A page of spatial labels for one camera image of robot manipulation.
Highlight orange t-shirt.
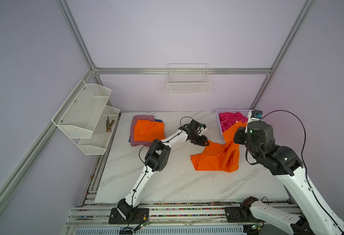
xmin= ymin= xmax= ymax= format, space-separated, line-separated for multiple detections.
xmin=133 ymin=119 xmax=165 ymax=142
xmin=191 ymin=121 xmax=247 ymax=173

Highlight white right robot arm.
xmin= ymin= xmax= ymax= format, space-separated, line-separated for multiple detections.
xmin=234 ymin=121 xmax=344 ymax=235

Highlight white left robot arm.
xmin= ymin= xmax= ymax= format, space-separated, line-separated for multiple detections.
xmin=117 ymin=124 xmax=209 ymax=219

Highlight pink t-shirt in basket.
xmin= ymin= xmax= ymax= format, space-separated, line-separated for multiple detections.
xmin=219 ymin=112 xmax=248 ymax=132

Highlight lilac perforated plastic basket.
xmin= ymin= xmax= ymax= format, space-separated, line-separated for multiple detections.
xmin=216 ymin=109 xmax=263 ymax=143

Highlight folded mauve t-shirt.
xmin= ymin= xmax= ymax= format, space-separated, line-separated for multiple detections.
xmin=129 ymin=115 xmax=155 ymax=147

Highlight folded orange t-shirt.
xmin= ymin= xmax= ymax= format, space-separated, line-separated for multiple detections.
xmin=133 ymin=119 xmax=165 ymax=142

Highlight wooden clothespins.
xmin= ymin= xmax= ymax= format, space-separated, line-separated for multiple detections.
xmin=106 ymin=116 xmax=115 ymax=132

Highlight white mesh lower shelf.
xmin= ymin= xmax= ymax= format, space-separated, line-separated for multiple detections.
xmin=76 ymin=105 xmax=120 ymax=156

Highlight white mesh shelf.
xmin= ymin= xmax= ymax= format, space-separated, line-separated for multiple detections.
xmin=76 ymin=105 xmax=120 ymax=156
xmin=52 ymin=80 xmax=111 ymax=139

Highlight white mesh upper shelf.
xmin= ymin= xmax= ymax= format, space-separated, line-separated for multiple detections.
xmin=52 ymin=80 xmax=111 ymax=139

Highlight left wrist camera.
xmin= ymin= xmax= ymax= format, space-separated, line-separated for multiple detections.
xmin=187 ymin=119 xmax=207 ymax=136

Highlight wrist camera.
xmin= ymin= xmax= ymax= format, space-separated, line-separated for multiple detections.
xmin=245 ymin=110 xmax=263 ymax=133
xmin=187 ymin=119 xmax=207 ymax=136

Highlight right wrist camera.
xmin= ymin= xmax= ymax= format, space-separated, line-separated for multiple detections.
xmin=245 ymin=110 xmax=263 ymax=133

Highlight white wire wall basket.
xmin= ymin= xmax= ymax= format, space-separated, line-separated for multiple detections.
xmin=167 ymin=63 xmax=211 ymax=95

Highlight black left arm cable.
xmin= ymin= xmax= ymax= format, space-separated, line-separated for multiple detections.
xmin=122 ymin=116 xmax=195 ymax=235

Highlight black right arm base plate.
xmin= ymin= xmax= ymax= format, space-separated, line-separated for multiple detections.
xmin=224 ymin=207 xmax=261 ymax=223

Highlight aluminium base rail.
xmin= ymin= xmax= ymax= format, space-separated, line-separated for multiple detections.
xmin=61 ymin=190 xmax=313 ymax=235

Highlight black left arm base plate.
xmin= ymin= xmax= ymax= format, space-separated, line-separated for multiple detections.
xmin=108 ymin=208 xmax=149 ymax=225

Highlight aluminium frame profile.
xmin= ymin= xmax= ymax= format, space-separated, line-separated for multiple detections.
xmin=0 ymin=0 xmax=316 ymax=224

